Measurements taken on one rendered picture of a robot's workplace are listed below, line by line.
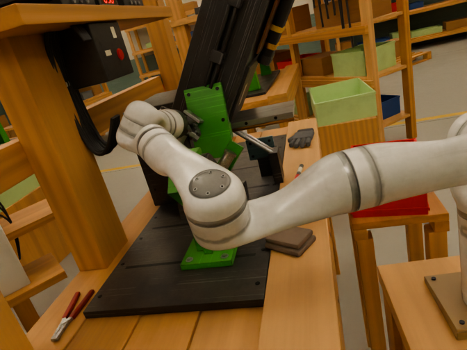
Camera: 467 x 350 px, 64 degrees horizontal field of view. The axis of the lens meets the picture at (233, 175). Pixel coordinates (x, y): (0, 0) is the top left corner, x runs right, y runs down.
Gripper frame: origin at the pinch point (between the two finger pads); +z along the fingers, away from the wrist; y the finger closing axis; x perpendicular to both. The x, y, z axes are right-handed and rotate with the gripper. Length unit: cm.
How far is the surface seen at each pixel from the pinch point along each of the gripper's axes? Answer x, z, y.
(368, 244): 0, 12, -63
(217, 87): -12.8, 2.9, -0.8
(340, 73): -65, 285, -22
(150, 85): 9, 60, 41
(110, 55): -3.6, -5.4, 26.9
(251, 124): -8.3, 15.1, -13.2
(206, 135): 0.3, 2.9, -5.6
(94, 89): 175, 550, 337
